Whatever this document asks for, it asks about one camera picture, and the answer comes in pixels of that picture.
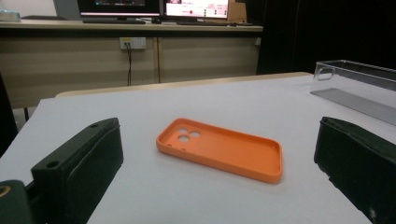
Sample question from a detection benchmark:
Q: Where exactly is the black power cable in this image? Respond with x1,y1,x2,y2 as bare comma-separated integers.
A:
125,43,133,87

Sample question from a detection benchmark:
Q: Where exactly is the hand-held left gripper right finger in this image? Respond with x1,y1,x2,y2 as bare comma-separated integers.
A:
313,116,396,224

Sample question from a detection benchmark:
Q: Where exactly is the orange phone case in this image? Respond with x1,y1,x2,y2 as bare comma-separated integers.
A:
155,118,284,184

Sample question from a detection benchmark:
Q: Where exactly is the brown cardboard box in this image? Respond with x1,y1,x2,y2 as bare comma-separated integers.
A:
228,0,248,23

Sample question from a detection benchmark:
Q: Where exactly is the black keyboard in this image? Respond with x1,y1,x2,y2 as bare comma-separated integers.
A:
82,18,147,25

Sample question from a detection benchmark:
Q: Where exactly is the beige wooden desk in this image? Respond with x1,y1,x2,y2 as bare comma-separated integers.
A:
0,19,264,110

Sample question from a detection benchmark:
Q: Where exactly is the black curtain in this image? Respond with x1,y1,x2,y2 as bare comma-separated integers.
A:
256,0,396,76

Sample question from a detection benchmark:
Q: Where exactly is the white table sheet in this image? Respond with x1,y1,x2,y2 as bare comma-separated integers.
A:
0,74,396,224

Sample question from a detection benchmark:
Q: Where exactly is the bright screen monitor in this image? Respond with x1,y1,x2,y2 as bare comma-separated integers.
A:
162,0,231,21

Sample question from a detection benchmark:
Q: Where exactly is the clear plastic box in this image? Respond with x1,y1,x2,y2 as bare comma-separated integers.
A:
309,59,396,127

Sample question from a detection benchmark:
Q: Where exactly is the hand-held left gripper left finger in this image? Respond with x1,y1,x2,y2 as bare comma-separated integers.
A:
31,117,124,224

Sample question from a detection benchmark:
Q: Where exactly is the white wall socket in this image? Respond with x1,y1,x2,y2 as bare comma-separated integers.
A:
119,36,147,50

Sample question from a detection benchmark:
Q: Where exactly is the dark screen monitor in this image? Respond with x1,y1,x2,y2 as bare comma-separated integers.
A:
77,0,162,19

